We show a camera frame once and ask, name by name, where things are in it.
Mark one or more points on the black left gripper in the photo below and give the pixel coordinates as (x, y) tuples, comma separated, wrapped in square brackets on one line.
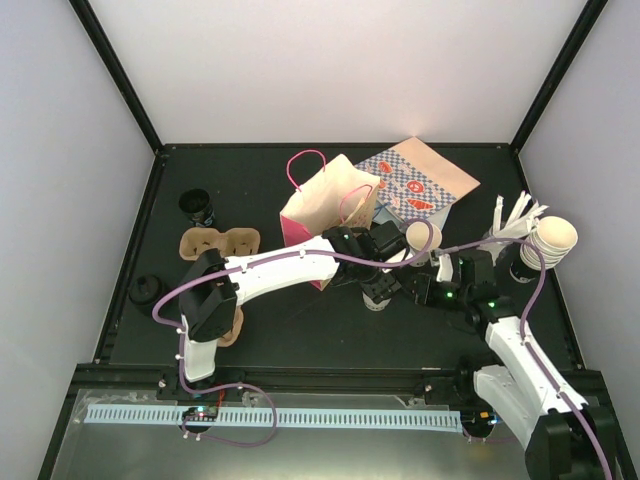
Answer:
[(377, 292)]

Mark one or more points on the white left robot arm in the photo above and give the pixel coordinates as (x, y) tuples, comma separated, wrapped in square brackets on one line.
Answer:
[(218, 286)]

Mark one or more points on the black open coffee cup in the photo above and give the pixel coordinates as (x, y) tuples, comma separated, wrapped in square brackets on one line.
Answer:
[(196, 205)]

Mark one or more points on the white slotted cable rail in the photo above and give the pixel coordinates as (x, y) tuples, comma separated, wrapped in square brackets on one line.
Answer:
[(301, 418)]

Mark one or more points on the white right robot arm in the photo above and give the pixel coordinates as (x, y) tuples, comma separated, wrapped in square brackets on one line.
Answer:
[(563, 436)]

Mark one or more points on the tall white paper cup stack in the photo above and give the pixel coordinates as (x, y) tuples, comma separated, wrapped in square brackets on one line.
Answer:
[(550, 242)]

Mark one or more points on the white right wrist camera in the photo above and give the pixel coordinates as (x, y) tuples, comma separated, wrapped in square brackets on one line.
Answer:
[(445, 269)]

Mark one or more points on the cream pink Cakes paper bag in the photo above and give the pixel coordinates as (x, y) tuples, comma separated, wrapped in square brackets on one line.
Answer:
[(338, 195)]

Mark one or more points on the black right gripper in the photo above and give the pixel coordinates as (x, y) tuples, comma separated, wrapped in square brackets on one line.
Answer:
[(422, 293)]

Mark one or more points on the blue checkered bakery paper bag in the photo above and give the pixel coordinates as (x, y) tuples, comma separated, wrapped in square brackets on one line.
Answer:
[(415, 181)]

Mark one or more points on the single white paper cup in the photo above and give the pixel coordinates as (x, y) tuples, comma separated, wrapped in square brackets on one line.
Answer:
[(376, 302)]

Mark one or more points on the black coffee cup with lid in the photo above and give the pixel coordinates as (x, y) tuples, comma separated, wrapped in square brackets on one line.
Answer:
[(145, 291)]

